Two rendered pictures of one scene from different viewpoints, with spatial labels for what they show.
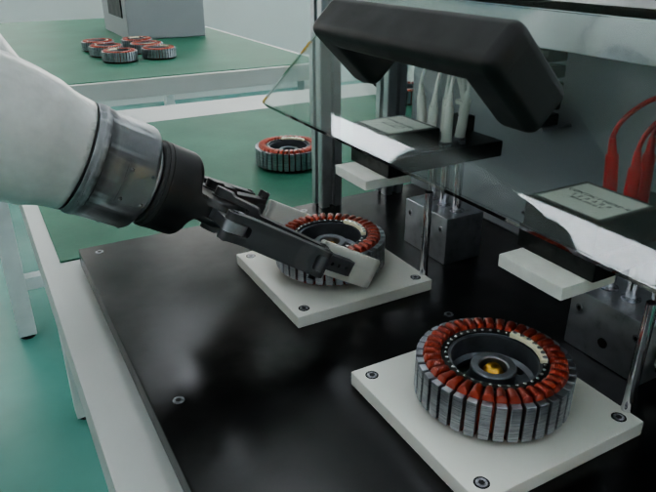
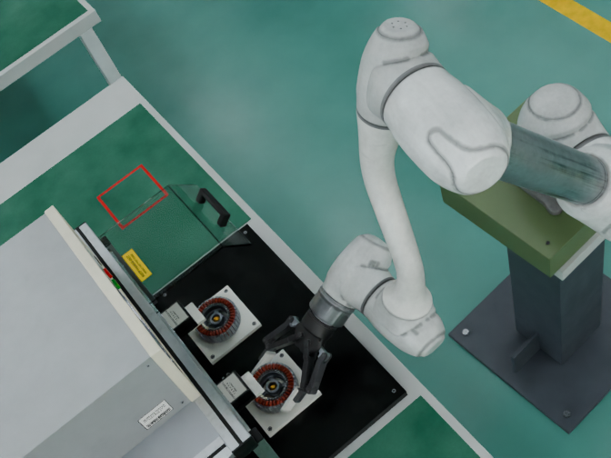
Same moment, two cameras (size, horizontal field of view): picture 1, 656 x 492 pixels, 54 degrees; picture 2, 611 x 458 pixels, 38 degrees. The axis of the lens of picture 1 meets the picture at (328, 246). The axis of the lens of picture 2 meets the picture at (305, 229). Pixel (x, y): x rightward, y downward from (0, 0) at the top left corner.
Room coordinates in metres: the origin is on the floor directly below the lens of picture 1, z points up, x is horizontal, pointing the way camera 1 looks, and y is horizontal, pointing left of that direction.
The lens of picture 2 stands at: (1.48, 0.40, 2.60)
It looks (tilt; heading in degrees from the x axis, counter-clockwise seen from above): 54 degrees down; 192
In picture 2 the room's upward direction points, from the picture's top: 24 degrees counter-clockwise
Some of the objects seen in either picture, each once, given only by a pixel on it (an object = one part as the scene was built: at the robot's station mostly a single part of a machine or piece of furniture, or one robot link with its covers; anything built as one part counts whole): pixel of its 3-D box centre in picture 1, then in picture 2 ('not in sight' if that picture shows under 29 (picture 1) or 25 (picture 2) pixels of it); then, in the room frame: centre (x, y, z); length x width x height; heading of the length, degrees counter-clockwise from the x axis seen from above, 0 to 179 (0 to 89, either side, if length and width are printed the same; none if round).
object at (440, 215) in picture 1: (441, 225); not in sight; (0.66, -0.13, 0.80); 0.08 x 0.05 x 0.06; 29
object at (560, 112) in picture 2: not in sight; (556, 131); (0.25, 0.75, 1.00); 0.18 x 0.16 x 0.22; 20
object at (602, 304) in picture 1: (624, 326); not in sight; (0.45, -0.25, 0.80); 0.08 x 0.05 x 0.06; 29
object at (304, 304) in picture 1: (330, 270); (276, 392); (0.59, 0.00, 0.78); 0.15 x 0.15 x 0.01; 29
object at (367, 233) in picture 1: (330, 247); (273, 387); (0.59, 0.00, 0.80); 0.11 x 0.11 x 0.04
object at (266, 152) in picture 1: (288, 152); not in sight; (1.04, 0.07, 0.77); 0.11 x 0.11 x 0.04
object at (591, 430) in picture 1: (488, 401); (220, 323); (0.38, -0.12, 0.78); 0.15 x 0.15 x 0.01; 29
